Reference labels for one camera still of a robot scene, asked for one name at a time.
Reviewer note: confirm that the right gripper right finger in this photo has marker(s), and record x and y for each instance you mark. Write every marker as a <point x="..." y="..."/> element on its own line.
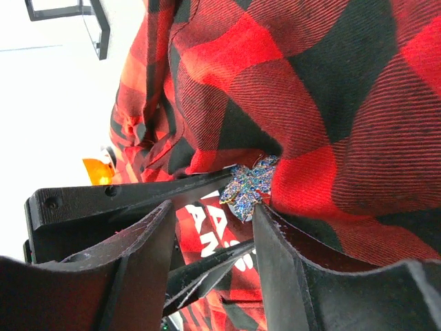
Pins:
<point x="306" y="285"/>

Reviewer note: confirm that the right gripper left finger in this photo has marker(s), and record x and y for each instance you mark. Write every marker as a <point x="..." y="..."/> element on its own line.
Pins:
<point x="118" y="284"/>

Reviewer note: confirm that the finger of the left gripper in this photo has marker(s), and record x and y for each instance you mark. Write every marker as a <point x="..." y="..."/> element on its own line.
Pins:
<point x="189" y="283"/>
<point x="64" y="221"/>

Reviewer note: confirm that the glittery maple leaf brooch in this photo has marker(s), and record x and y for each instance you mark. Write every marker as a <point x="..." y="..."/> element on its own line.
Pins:
<point x="248" y="187"/>

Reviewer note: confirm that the red black plaid shirt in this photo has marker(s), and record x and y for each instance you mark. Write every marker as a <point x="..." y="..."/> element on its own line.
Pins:
<point x="345" y="95"/>

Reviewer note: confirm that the amber glass cup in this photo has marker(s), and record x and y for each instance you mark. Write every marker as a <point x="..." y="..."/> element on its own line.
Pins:
<point x="99" y="173"/>

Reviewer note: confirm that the small black open box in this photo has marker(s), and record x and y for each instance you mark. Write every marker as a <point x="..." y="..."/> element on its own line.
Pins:
<point x="90" y="14"/>

